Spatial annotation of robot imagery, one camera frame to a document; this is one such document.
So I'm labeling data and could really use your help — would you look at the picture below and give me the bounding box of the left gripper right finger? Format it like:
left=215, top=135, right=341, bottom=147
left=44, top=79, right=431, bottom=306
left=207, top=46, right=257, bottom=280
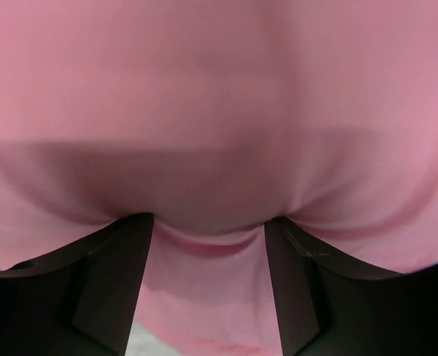
left=265, top=218, right=438, bottom=356

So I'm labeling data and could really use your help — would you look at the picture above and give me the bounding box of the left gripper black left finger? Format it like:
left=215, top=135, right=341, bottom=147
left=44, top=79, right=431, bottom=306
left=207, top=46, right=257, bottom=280
left=0, top=214, right=153, bottom=355

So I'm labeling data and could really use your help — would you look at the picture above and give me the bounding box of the pink pillowcase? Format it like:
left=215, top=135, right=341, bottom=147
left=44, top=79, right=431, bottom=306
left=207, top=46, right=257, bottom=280
left=0, top=1, right=438, bottom=355

